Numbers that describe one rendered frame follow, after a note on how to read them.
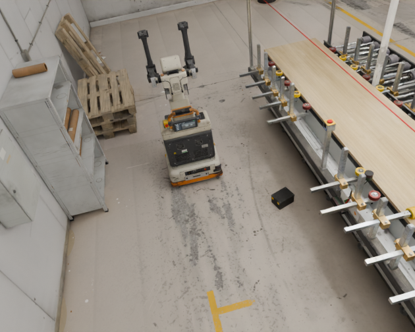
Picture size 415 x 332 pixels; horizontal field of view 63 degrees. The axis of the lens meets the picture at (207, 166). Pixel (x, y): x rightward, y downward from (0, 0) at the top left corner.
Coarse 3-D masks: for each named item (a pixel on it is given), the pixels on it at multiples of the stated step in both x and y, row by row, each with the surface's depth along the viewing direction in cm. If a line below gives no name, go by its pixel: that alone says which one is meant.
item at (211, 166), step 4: (212, 164) 388; (196, 168) 387; (200, 168) 388; (204, 168) 389; (208, 168) 390; (212, 168) 391; (180, 172) 386; (184, 172) 387; (188, 172) 388; (192, 172) 389; (196, 172) 390; (200, 172) 392; (180, 176) 389; (184, 176) 391
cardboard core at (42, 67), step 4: (40, 64) 321; (44, 64) 325; (20, 68) 320; (24, 68) 320; (28, 68) 320; (32, 68) 320; (36, 68) 320; (40, 68) 321; (44, 68) 321; (16, 72) 319; (20, 72) 319; (24, 72) 320; (28, 72) 321; (32, 72) 322; (36, 72) 323; (16, 76) 321; (20, 76) 323
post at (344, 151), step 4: (344, 148) 252; (344, 152) 252; (344, 156) 255; (340, 160) 262; (344, 160) 258; (340, 164) 263; (344, 164) 261; (340, 168) 265; (344, 168) 265; (340, 172) 267; (340, 176) 270; (336, 188) 281
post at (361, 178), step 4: (360, 176) 237; (364, 176) 236; (360, 180) 239; (364, 180) 239; (356, 184) 246; (360, 184) 241; (356, 188) 247; (360, 188) 244; (356, 192) 248; (360, 192) 248; (356, 196) 250; (360, 196) 251; (356, 208) 260
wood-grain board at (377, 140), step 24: (288, 48) 435; (312, 48) 427; (288, 72) 391; (312, 72) 384; (336, 72) 378; (312, 96) 351; (336, 96) 345; (360, 96) 340; (384, 96) 334; (336, 120) 318; (360, 120) 313; (384, 120) 309; (408, 120) 304; (360, 144) 290; (384, 144) 286; (408, 144) 282; (384, 168) 267; (408, 168) 263; (384, 192) 250; (408, 192) 247
